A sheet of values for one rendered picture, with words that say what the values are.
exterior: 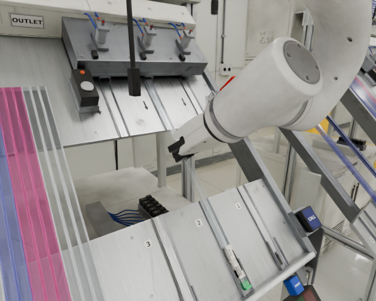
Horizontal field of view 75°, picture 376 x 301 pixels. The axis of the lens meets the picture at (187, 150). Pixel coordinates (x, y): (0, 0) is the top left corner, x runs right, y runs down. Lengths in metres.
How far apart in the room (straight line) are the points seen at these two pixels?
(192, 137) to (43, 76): 0.35
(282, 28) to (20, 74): 1.28
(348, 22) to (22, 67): 0.57
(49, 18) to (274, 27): 1.20
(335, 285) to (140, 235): 1.39
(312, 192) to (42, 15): 0.83
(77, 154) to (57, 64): 1.71
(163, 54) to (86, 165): 1.81
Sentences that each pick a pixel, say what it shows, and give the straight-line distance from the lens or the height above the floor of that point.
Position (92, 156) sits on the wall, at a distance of 2.35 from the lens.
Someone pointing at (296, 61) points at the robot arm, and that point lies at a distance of 0.33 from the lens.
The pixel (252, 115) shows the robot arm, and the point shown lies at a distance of 0.35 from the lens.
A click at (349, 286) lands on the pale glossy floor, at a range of 1.75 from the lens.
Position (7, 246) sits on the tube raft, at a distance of 0.44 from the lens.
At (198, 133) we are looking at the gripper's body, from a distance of 0.41.
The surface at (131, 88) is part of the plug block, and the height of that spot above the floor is 1.08.
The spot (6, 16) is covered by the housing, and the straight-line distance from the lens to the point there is 0.67.
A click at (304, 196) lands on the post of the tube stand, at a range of 0.86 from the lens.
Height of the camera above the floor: 1.11
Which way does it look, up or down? 18 degrees down
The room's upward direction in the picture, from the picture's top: straight up
